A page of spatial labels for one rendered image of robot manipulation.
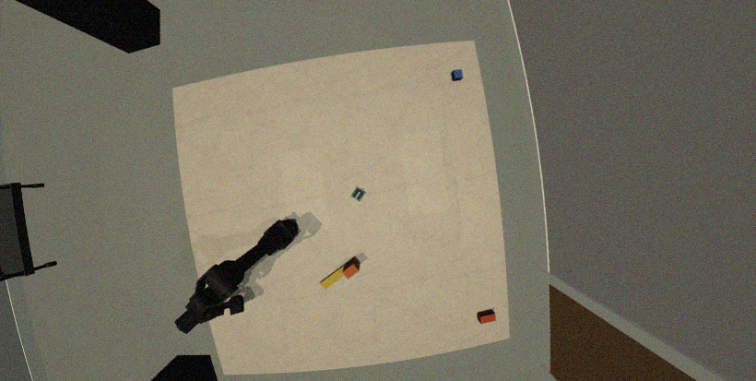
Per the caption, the reddish-brown block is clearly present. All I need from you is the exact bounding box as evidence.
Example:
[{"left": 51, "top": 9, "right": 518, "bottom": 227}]
[{"left": 477, "top": 309, "right": 496, "bottom": 324}]

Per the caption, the yellow bar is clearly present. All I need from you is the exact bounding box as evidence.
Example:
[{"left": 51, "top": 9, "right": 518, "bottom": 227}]
[{"left": 320, "top": 256, "right": 360, "bottom": 290}]

